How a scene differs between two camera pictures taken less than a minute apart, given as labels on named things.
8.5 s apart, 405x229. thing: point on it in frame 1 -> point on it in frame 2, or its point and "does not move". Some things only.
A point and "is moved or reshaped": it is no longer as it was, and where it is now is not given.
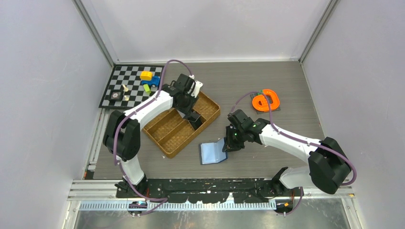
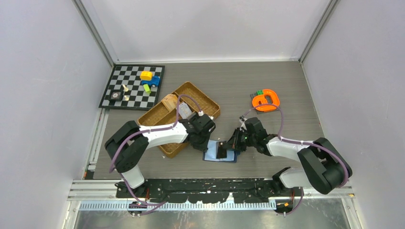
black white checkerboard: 130,85 does not move
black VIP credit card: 196,119 is moved or reshaped
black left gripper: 186,110 -> 202,147
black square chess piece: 116,95 does not move
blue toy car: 154,81 does not move
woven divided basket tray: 170,132 does not move
